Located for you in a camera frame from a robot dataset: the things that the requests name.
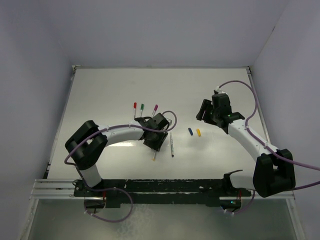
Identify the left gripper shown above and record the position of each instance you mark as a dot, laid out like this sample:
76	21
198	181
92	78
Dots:
156	146

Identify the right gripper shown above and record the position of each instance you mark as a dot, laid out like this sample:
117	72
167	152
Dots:
206	105

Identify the yellow pen cap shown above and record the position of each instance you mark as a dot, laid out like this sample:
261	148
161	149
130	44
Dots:
198	132

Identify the red marker pen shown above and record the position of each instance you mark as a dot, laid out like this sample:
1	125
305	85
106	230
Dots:
134	112

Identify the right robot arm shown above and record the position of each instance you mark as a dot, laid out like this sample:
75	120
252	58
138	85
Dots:
274	170

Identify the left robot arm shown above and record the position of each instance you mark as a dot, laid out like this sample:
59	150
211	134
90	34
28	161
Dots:
87	144

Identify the blue marker pen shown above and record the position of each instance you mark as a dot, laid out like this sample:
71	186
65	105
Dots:
171	145

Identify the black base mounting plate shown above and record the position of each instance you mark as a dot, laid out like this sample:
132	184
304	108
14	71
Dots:
115	192

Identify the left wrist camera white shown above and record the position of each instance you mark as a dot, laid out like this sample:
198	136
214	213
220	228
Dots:
159	122

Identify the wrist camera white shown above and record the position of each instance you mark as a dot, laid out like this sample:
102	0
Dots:
218	90
159	122

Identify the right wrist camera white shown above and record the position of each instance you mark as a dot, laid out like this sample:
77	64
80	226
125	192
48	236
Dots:
218	90

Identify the aluminium frame rail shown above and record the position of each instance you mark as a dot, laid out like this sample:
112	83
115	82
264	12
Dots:
64	189

